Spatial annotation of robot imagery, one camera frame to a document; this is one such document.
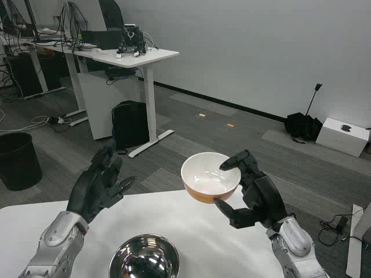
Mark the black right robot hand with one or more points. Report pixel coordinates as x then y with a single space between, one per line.
261 197

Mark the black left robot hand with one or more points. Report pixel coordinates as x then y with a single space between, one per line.
87 191

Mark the orange plastic bowl white inside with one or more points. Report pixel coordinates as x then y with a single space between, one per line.
210 176

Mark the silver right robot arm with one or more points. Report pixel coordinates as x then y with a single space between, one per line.
295 249

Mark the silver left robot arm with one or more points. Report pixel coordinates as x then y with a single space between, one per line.
50 246

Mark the shiny steel bowl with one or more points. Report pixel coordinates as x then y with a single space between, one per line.
144 256

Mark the black trash bin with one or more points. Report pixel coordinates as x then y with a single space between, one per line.
17 162

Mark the black backpack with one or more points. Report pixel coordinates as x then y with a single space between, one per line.
129 124

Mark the white product box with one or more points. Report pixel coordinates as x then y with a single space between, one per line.
339 136

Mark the white desk leg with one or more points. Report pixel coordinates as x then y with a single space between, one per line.
358 240

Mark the white standing desk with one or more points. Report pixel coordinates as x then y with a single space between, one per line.
130 58

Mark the black box on desk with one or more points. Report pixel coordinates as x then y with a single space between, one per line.
101 39

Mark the small black robot device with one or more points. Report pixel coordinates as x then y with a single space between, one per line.
131 40

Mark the white desk with monitors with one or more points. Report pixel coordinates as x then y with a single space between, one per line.
20 43

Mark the black office chair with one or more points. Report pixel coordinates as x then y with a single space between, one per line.
111 14

